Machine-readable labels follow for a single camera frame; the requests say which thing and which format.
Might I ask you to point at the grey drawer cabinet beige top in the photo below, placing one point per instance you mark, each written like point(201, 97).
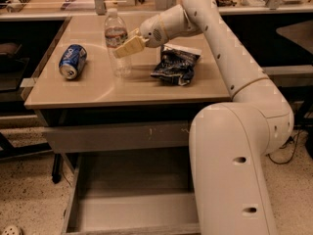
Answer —
point(98, 97)

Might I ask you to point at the black coiled spring tool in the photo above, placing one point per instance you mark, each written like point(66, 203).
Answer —
point(15, 6)

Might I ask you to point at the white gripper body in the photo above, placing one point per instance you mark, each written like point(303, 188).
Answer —
point(152, 31)

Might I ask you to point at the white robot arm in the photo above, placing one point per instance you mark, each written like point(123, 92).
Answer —
point(226, 140)

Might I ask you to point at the blue crumpled chip bag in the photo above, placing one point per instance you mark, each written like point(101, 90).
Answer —
point(176, 64)

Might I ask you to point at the grey top drawer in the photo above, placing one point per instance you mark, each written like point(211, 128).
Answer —
point(118, 136)

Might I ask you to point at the blue Pepsi soda can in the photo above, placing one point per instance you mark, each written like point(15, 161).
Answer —
point(72, 61)

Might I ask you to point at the clear plastic water bottle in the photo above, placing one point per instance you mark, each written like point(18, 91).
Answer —
point(115, 34)

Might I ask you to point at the black power adapter with cables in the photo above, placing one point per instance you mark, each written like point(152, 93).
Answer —
point(285, 154)

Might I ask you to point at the open grey middle drawer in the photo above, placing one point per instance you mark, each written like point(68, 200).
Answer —
point(137, 192)

